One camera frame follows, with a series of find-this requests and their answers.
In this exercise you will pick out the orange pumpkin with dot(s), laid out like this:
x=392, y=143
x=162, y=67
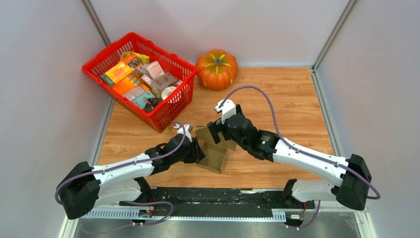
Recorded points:
x=217, y=69

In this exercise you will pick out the orange snack box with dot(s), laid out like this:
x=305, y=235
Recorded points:
x=122, y=69

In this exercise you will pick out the brown cardboard box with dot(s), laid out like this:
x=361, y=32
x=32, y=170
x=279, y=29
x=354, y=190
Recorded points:
x=215, y=154

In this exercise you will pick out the teal box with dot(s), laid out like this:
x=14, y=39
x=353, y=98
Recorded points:
x=142, y=100

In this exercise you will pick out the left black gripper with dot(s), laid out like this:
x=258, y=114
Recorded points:
x=197, y=153

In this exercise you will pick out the red plastic shopping basket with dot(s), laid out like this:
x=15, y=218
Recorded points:
x=169, y=109

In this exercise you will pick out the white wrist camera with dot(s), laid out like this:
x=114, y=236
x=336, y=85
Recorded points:
x=184, y=129
x=226, y=108

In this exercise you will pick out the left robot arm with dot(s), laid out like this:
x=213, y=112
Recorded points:
x=86, y=187

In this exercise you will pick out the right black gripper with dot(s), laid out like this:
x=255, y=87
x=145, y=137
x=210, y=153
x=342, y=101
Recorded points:
x=216, y=127

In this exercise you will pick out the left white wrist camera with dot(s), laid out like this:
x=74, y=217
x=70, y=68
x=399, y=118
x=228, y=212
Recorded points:
x=184, y=129

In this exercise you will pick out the grey pink box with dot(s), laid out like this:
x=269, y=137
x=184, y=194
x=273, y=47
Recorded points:
x=163, y=81

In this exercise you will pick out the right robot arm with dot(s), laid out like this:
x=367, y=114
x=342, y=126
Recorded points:
x=346, y=180

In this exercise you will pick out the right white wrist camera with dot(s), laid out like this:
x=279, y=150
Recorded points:
x=226, y=108

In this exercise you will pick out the yellow snack bag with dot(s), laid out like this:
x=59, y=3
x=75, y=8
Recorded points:
x=144, y=59

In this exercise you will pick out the white tape roll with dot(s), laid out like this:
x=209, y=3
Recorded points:
x=167, y=92

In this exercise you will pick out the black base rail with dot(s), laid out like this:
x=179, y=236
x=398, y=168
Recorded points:
x=222, y=202

